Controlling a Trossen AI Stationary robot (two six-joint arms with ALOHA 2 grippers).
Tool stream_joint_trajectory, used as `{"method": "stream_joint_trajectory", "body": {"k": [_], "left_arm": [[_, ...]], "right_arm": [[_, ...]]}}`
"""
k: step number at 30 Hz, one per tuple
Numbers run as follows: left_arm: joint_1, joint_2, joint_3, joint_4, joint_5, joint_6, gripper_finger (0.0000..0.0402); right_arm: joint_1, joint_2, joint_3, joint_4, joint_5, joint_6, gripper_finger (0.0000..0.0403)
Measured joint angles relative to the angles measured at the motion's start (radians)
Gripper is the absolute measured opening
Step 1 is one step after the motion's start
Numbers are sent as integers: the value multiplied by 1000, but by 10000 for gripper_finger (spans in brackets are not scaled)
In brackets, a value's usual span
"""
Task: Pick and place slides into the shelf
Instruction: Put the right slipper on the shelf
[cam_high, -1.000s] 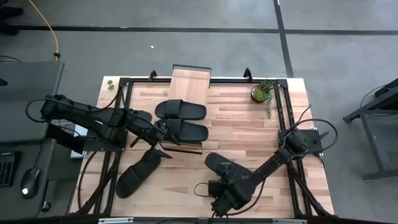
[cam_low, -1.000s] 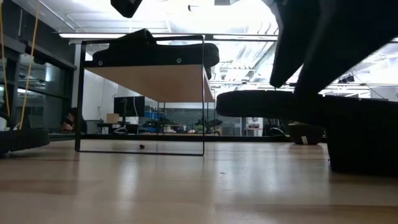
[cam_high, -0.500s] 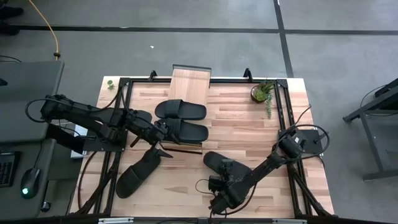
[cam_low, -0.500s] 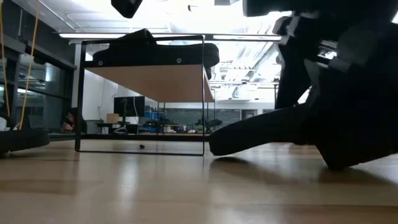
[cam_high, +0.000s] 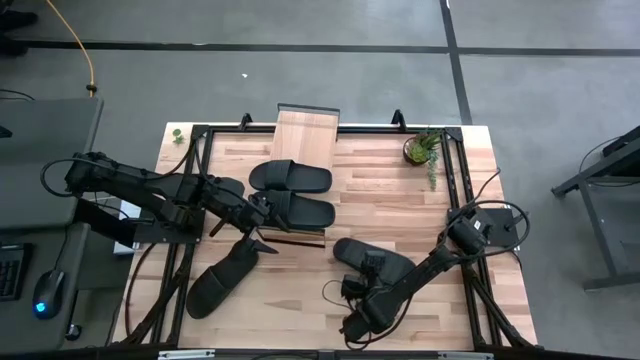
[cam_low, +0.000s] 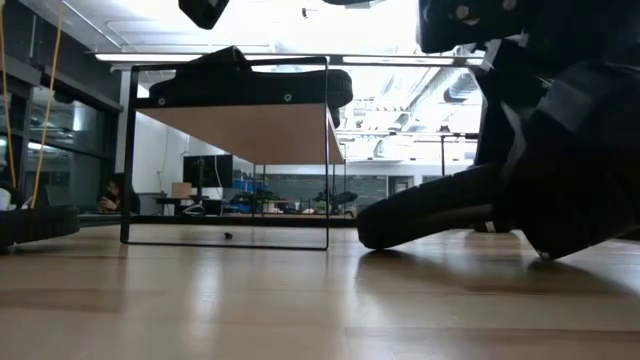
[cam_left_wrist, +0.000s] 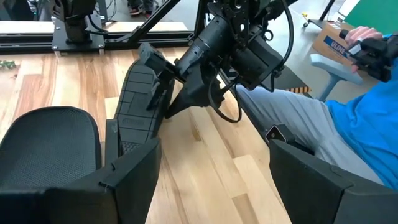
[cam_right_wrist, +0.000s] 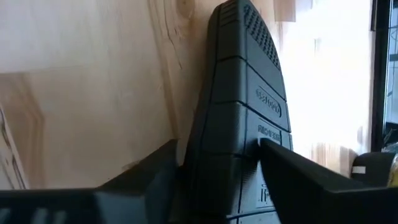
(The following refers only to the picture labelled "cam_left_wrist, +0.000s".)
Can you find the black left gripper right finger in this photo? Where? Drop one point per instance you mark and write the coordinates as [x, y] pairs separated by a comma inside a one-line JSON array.
[[311, 193]]

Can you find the person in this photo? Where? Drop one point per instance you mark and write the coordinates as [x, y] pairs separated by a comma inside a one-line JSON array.
[[367, 124], [136, 7]]

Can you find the black aluminium table frame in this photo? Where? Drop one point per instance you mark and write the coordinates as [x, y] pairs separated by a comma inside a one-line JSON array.
[[31, 43]]

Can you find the green screen panel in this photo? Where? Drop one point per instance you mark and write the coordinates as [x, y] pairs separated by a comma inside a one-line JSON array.
[[379, 12]]

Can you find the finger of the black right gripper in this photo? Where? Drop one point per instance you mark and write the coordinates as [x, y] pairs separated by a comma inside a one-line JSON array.
[[155, 60], [196, 91]]

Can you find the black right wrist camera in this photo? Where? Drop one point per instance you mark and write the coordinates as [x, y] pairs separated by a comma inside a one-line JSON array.
[[258, 62]]

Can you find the light grey stool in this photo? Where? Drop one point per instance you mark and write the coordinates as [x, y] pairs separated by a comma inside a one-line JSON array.
[[329, 63]]

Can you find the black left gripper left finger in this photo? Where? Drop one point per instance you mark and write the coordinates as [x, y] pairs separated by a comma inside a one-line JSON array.
[[130, 186]]

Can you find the black rubber slide sandal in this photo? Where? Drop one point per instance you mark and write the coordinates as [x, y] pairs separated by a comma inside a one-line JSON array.
[[46, 146], [136, 102]]

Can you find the brown cardboard box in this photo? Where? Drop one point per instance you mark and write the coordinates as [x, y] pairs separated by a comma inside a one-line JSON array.
[[326, 40]]

